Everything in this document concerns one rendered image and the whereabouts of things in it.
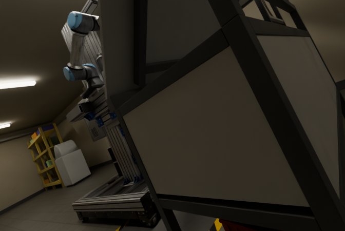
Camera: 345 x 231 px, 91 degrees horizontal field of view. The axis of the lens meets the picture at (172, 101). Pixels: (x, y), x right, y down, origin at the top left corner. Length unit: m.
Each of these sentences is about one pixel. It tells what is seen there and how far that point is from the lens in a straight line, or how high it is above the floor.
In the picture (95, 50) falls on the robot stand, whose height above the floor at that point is 1.64.
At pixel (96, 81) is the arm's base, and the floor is 1.20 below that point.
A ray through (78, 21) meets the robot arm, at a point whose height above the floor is 1.53.
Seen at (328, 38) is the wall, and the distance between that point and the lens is 3.24.
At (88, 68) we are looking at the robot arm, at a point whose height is 1.34.
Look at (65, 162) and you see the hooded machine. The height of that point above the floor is 0.68.
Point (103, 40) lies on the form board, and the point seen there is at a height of 1.05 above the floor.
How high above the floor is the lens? 0.69
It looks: 3 degrees up
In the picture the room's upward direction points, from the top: 25 degrees counter-clockwise
